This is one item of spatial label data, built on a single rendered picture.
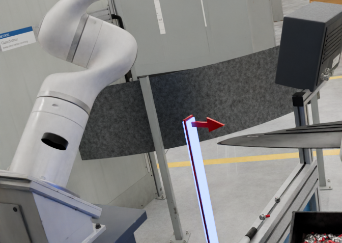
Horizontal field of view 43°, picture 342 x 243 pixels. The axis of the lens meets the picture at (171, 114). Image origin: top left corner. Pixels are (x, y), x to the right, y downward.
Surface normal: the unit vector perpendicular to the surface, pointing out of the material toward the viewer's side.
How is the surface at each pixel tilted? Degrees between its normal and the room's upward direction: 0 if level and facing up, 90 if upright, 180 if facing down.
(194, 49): 90
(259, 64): 90
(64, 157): 88
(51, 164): 72
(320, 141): 2
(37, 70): 90
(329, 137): 5
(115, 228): 0
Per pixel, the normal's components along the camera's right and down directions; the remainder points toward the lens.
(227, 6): -0.24, 0.33
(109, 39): 0.29, -0.20
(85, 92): 0.81, -0.05
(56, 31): 0.01, 0.29
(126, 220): -0.19, -0.94
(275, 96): 0.42, 0.18
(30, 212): -0.50, 0.35
